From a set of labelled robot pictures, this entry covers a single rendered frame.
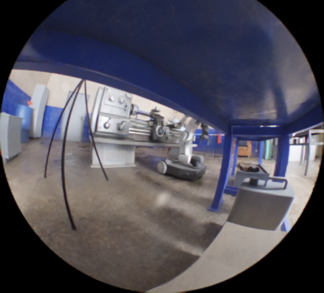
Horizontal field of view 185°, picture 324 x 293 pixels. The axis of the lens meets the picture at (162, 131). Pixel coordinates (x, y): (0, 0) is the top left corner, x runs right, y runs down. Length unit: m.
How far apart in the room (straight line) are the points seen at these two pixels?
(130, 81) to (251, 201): 0.53
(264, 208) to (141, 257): 0.54
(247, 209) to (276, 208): 0.13
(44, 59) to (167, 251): 0.69
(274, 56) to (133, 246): 0.75
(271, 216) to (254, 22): 0.54
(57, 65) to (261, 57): 0.28
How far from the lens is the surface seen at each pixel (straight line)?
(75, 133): 4.87
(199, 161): 1.40
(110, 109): 1.69
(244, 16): 0.15
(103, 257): 0.59
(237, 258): 0.34
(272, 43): 0.19
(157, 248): 0.61
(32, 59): 0.18
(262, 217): 0.53
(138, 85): 0.15
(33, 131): 4.36
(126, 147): 1.74
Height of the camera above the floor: 0.54
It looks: 5 degrees up
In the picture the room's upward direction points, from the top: 5 degrees clockwise
